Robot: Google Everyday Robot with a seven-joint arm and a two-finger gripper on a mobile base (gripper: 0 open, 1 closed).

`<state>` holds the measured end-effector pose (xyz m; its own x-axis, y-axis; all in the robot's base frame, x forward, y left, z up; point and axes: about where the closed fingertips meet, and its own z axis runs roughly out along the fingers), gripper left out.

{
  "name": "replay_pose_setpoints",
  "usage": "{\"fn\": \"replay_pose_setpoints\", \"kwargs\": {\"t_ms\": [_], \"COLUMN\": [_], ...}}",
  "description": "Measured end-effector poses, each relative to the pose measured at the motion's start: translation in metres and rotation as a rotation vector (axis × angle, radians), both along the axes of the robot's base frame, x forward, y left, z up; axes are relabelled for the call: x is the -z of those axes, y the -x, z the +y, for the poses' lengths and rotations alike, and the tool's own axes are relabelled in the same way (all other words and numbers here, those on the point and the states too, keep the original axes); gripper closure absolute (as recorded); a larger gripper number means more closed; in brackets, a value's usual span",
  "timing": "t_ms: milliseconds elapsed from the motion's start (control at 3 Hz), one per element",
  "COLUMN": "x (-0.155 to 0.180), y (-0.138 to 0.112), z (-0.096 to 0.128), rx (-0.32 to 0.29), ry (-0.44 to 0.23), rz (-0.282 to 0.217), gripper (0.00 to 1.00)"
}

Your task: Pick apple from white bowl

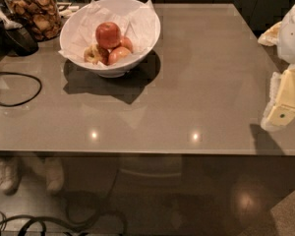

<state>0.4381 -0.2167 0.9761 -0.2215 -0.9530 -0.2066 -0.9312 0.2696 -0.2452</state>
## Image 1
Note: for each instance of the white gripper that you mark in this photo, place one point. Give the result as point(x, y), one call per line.
point(293, 33)

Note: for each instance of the large red apple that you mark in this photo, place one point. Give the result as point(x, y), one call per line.
point(108, 35)

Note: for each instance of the small red apple right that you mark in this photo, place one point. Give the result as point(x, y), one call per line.
point(126, 42)

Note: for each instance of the red-yellow apple front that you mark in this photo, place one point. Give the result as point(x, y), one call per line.
point(117, 54)

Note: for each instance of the white ceramic bowl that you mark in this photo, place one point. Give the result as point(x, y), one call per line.
point(75, 27)

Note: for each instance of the yellow cut apple piece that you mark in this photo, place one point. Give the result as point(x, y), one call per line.
point(92, 54)

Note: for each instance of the small items behind bowl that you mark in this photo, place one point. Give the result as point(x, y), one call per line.
point(66, 10)

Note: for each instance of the white paper liner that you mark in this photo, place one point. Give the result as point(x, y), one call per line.
point(139, 27)

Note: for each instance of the glass jar of dried chips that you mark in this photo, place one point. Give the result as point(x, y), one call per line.
point(42, 17)

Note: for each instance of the black appliance with scoop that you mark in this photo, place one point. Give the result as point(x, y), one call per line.
point(17, 37)

